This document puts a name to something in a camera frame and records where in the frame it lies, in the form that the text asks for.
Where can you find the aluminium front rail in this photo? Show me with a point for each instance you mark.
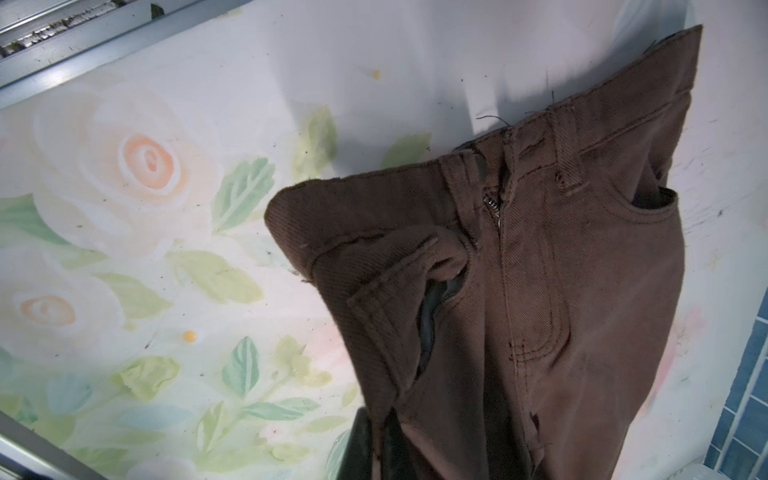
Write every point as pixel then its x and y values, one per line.
pixel 47 43

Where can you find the brown trousers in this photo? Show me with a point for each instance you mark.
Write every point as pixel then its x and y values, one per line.
pixel 506 306

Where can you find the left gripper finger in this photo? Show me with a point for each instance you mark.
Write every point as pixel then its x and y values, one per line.
pixel 361 459

